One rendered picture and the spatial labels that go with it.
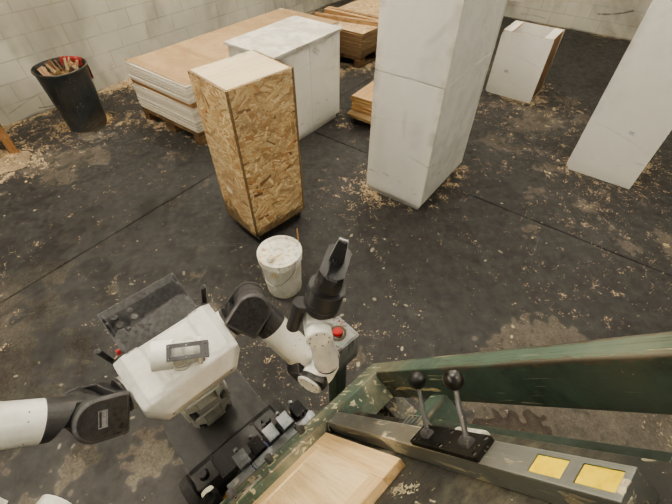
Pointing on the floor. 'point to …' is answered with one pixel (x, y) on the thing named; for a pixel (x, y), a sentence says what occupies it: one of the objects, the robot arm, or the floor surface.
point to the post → (337, 384)
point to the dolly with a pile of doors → (362, 104)
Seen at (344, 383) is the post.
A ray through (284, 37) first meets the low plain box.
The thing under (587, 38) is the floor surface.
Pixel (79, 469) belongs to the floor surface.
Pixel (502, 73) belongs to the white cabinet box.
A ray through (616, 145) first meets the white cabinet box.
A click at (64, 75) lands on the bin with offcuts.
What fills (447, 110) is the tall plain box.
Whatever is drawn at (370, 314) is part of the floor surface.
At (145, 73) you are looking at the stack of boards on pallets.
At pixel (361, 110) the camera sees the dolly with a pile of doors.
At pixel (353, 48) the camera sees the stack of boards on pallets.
